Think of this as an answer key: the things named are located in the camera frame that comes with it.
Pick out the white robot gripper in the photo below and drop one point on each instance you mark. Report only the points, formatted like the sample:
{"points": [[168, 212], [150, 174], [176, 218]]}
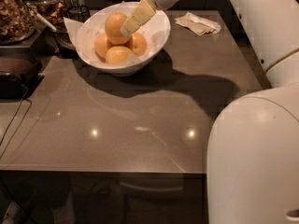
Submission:
{"points": [[144, 10]]}

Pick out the white serving spoon handle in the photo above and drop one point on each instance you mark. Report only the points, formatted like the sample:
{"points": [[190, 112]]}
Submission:
{"points": [[43, 20]]}

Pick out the glass jar of snacks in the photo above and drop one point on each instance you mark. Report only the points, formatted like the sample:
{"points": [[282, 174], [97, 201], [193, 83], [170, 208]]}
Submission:
{"points": [[16, 21]]}

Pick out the white paper bowl liner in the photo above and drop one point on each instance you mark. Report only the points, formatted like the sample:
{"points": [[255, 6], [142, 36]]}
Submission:
{"points": [[72, 27]]}

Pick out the orange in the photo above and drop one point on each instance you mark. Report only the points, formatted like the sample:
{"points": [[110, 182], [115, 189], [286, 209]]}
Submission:
{"points": [[117, 54], [102, 45], [137, 44], [113, 25]]}

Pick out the black appliance on counter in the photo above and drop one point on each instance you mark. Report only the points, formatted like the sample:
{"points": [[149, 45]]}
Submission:
{"points": [[19, 72]]}

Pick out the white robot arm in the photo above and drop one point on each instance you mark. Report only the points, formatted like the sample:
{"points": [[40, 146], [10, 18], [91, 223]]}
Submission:
{"points": [[252, 159]]}

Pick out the folded paper napkins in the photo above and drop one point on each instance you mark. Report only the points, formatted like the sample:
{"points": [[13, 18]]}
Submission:
{"points": [[197, 24]]}

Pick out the white ceramic bowl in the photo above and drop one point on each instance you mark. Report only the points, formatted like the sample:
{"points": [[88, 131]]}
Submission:
{"points": [[155, 31]]}

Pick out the black wire cup holder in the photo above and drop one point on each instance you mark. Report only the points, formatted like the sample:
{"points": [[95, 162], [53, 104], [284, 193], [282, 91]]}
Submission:
{"points": [[79, 13]]}

